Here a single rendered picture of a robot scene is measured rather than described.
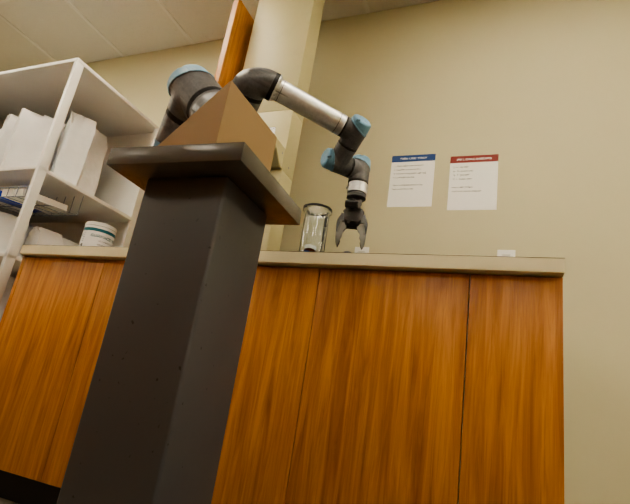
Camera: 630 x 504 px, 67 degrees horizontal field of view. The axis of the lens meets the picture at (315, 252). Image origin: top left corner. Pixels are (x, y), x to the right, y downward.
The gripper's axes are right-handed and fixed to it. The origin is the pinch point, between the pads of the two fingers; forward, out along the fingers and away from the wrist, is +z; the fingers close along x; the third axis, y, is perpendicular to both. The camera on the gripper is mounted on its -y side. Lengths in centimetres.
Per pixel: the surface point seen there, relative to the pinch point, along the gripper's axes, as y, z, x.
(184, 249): -73, 29, 26
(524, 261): -33, 11, -49
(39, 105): 71, -93, 206
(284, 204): -60, 13, 11
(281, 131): 22, -56, 38
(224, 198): -73, 18, 20
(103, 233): 23, -1, 107
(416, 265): -25.7, 12.8, -21.8
